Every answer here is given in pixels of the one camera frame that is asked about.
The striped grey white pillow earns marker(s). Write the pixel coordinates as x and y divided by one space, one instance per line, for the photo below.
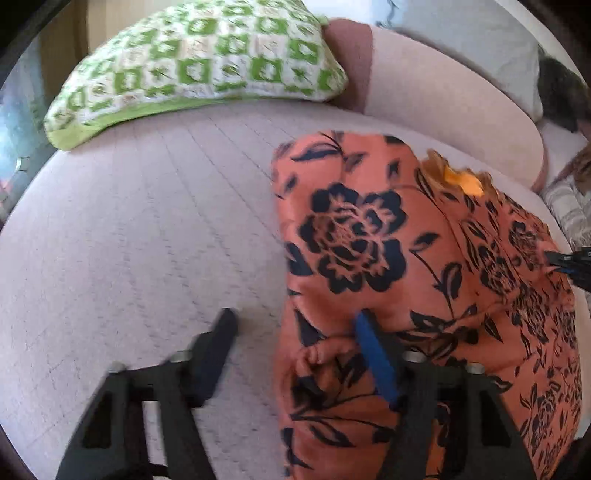
571 209

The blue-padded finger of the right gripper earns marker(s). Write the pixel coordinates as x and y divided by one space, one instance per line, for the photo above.
574 263

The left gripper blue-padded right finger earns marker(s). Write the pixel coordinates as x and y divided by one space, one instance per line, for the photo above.
384 356

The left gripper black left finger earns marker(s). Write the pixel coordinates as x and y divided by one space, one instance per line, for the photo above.
208 355

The dark furry cushion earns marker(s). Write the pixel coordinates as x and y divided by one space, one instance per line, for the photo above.
564 96

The pink bolster cushion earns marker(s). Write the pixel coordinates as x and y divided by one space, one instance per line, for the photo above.
400 80

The green white patterned pillow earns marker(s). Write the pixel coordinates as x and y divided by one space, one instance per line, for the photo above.
195 54

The orange black floral garment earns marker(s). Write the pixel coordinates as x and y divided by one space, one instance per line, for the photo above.
456 271

